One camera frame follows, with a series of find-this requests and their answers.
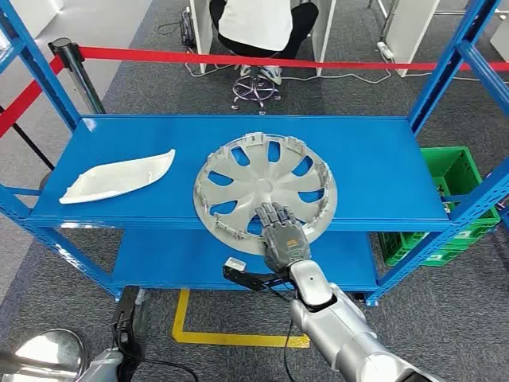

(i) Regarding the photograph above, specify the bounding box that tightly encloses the black power strip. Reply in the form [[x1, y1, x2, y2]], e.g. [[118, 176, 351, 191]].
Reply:
[[181, 7, 196, 49]]

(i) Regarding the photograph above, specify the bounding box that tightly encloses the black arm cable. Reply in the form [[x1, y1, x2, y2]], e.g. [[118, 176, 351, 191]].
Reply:
[[141, 357, 200, 382], [283, 318, 296, 382]]

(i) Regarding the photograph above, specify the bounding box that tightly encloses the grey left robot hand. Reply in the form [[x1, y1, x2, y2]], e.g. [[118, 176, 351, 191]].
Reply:
[[134, 294, 152, 349]]

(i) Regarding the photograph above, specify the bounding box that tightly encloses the silver wheel hubcap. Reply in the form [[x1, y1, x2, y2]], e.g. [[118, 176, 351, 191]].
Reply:
[[193, 131, 338, 257]]

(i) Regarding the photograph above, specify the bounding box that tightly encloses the white floor cable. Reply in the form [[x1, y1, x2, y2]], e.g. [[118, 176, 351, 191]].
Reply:
[[184, 62, 394, 87]]

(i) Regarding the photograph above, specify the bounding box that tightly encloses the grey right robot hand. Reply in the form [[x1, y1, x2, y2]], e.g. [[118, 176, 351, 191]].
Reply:
[[254, 201, 311, 274]]

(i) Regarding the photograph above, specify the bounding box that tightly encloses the person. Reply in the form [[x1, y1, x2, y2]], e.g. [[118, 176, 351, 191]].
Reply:
[[208, 0, 320, 87]]

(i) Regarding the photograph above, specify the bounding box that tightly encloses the white plastic trim part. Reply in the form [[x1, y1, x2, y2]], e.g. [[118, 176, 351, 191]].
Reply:
[[58, 148, 176, 205]]

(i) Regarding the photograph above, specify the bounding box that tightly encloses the chrome stanchion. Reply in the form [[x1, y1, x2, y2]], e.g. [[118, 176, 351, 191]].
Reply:
[[0, 328, 89, 382], [38, 37, 107, 192]]

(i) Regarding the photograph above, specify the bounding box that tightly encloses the black stanchion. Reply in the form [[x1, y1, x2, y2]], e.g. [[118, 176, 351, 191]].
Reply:
[[0, 104, 56, 172]]

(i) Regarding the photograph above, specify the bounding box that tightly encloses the blue metal shelf rack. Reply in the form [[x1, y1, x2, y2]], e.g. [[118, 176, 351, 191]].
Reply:
[[0, 0, 509, 308]]

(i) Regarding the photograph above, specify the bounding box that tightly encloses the green plastic crate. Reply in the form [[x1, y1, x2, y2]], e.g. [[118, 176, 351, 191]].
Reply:
[[378, 231, 484, 268], [420, 146, 501, 246]]

